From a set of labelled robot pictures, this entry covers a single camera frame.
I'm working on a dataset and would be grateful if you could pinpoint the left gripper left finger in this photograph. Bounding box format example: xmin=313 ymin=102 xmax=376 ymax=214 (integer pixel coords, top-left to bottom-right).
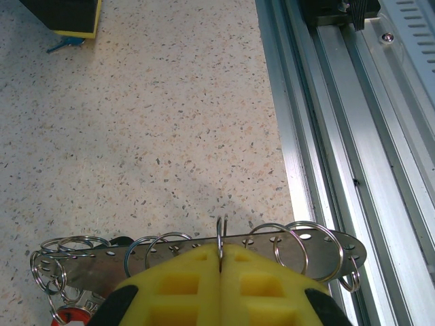
xmin=88 ymin=244 xmax=222 ymax=326

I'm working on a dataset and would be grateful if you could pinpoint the blue key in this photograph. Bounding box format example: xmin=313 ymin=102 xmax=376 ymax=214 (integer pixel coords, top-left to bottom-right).
xmin=46 ymin=35 xmax=86 ymax=55

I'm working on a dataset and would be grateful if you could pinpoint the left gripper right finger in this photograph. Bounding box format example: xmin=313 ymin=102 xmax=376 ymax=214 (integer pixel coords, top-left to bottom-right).
xmin=220 ymin=243 xmax=354 ymax=326

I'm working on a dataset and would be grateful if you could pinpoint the white slotted cable duct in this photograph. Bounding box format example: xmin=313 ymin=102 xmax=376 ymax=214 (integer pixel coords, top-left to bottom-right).
xmin=396 ymin=0 xmax=435 ymax=84

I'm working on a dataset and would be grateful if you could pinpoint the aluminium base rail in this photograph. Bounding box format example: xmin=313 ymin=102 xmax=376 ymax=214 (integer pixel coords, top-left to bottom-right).
xmin=254 ymin=0 xmax=435 ymax=326

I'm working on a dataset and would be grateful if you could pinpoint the metal key plate with rings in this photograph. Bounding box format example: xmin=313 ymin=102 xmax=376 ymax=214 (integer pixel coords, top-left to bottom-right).
xmin=29 ymin=213 xmax=368 ymax=306

